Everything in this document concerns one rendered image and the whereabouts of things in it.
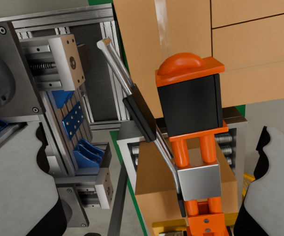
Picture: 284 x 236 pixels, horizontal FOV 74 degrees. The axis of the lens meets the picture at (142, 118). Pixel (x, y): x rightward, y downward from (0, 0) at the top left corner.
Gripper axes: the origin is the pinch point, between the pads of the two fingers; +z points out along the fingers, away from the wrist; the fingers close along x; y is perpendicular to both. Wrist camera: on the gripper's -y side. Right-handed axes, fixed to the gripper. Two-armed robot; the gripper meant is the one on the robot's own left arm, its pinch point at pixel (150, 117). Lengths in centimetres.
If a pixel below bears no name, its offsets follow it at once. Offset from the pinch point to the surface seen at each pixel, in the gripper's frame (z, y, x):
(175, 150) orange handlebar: 10.8, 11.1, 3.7
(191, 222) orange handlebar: 10.1, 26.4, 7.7
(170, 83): 9.1, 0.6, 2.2
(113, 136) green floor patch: 136, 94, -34
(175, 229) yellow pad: 22, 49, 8
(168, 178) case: 47, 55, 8
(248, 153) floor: 136, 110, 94
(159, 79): 9.4, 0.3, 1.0
